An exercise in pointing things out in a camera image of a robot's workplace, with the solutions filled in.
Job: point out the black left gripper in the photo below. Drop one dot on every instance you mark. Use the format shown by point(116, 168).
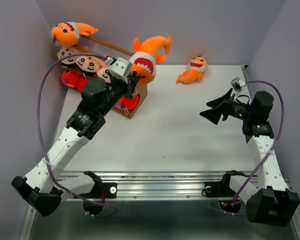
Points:
point(129, 87)

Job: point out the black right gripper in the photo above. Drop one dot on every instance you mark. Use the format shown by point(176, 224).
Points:
point(214, 115)

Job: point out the red shark plush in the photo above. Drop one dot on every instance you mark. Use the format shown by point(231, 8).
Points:
point(70, 78)
point(128, 104)
point(82, 83)

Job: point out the boy doll table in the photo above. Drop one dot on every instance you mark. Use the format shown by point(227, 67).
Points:
point(104, 73)

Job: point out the orange shark plush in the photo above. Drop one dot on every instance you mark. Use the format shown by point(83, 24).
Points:
point(67, 34)
point(152, 51)
point(196, 69)

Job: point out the boy doll black hair front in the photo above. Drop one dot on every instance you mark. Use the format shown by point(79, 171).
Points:
point(90, 65)

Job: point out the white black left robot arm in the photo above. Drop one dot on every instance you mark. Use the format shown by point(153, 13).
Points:
point(39, 187)

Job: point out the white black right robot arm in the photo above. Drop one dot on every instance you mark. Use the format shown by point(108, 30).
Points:
point(267, 197)

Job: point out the brown wooden toy shelf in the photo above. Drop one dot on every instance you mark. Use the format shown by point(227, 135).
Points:
point(90, 44)

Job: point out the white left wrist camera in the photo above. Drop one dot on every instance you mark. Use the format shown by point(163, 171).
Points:
point(119, 68)

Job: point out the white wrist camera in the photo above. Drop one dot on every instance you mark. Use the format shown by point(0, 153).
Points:
point(238, 84)
point(119, 68)

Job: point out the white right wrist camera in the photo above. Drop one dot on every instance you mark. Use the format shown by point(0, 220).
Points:
point(238, 84)

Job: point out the aluminium mounting rail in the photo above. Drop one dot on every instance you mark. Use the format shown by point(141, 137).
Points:
point(145, 186)

